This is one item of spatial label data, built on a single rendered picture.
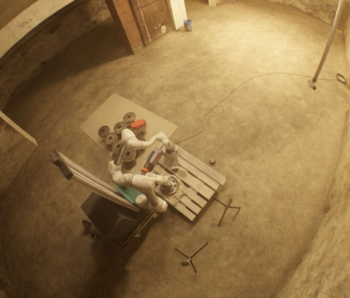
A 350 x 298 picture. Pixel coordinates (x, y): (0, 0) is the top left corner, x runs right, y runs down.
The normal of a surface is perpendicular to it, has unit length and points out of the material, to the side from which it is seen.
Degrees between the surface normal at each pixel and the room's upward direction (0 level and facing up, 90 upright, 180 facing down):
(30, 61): 90
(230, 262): 0
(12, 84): 90
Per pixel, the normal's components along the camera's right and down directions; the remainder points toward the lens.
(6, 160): 0.75, 0.51
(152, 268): -0.18, -0.47
